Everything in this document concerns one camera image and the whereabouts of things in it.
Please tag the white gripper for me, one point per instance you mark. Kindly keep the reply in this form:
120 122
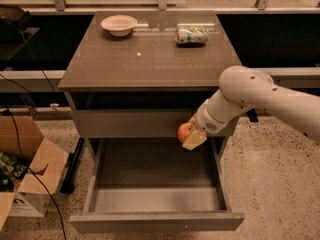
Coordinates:
206 121

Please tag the red apple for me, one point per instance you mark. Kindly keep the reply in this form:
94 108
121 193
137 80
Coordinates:
185 132

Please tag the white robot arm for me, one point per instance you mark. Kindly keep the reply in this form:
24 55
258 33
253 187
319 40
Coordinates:
242 89

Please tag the open grey middle drawer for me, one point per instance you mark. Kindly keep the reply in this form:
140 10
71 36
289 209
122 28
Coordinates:
154 185

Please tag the crushed green white can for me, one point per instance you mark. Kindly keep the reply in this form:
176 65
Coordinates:
191 34

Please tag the white paper bowl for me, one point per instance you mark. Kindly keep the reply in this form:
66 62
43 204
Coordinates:
119 25

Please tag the black table leg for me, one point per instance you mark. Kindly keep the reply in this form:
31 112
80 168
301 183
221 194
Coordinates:
67 184

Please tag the cardboard box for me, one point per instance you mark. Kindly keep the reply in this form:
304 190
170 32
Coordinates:
45 160

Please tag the green snack bag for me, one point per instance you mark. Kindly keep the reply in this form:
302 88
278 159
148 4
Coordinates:
12 171

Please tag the black object on shelf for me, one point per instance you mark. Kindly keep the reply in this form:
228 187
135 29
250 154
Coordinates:
12 17

